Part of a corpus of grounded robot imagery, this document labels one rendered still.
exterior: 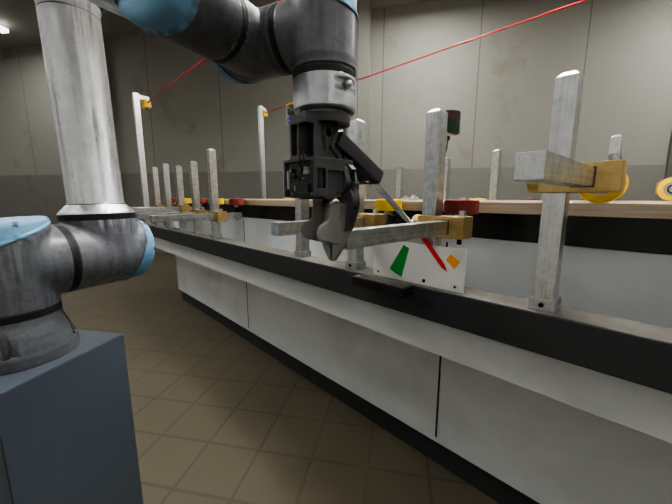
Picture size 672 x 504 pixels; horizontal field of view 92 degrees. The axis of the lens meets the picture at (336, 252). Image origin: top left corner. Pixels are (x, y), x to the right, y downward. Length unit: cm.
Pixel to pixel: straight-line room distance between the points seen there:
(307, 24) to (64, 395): 77
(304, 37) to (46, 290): 67
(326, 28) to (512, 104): 458
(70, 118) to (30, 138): 697
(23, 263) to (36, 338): 14
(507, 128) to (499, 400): 417
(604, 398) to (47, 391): 100
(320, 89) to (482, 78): 458
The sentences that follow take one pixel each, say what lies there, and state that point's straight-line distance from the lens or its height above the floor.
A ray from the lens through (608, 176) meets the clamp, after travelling 69.
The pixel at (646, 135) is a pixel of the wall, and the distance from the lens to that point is 553.
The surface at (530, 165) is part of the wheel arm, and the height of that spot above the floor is 95.
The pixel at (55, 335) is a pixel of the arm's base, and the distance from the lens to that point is 86.
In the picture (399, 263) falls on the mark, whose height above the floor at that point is 74.
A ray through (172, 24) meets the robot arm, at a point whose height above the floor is 110.
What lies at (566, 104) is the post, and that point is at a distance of 72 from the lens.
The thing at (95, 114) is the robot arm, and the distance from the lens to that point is 92.
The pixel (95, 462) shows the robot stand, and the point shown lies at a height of 35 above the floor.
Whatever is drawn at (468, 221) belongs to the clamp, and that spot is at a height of 86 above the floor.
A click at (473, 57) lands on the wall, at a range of 506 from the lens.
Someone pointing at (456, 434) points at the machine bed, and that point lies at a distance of 124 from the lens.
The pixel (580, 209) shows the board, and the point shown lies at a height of 89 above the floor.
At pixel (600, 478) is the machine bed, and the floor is 26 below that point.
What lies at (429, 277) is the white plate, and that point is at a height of 72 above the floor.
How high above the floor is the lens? 91
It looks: 10 degrees down
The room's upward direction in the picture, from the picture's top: straight up
